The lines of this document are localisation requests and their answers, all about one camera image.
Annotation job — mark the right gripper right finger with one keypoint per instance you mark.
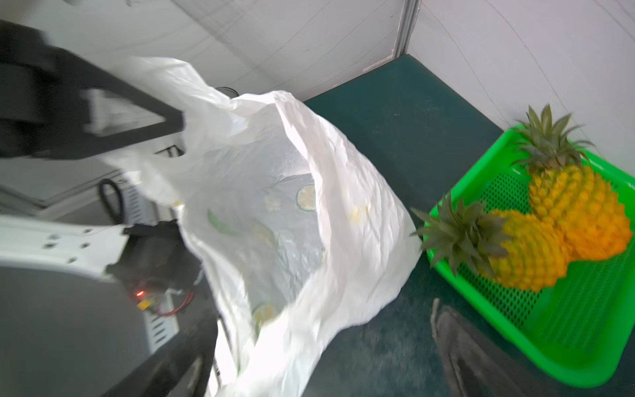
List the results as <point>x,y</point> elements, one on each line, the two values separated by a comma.
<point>475,366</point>

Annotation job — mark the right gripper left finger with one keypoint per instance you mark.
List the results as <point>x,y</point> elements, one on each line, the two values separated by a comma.
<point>56,105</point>

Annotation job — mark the green plastic basket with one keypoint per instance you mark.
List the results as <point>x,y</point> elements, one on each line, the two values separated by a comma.
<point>576,331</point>

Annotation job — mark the yellow pineapple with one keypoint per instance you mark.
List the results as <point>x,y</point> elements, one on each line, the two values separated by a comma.
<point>510,248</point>

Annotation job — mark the orange pineapple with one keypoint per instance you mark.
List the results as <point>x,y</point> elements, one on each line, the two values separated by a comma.
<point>566,192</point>

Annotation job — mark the white plastic bag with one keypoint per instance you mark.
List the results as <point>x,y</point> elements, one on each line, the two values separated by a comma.
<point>299,234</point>

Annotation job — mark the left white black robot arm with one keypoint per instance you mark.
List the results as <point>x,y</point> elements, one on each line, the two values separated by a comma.
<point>146,260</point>

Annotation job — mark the dark green table mat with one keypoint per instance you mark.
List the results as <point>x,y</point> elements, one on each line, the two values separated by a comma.
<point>423,137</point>

